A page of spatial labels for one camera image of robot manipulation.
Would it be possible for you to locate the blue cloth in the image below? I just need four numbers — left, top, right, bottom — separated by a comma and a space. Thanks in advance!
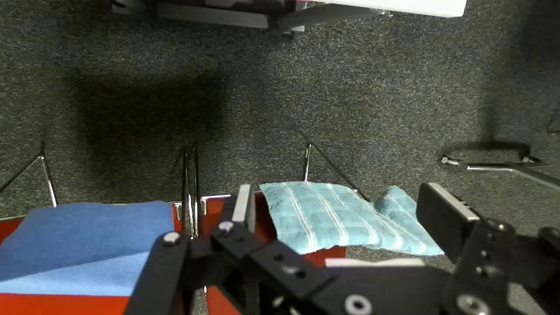
0, 202, 173, 297

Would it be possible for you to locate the teal striped towel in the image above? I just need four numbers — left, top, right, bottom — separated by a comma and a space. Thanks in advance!
260, 183, 442, 256

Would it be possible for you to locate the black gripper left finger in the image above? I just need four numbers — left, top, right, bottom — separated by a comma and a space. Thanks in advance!
218, 185, 255, 234

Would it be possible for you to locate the black stand base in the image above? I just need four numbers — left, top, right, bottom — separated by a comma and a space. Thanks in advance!
439, 141, 540, 172

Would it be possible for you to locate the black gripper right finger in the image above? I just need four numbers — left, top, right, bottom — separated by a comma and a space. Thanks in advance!
416, 183, 479, 262

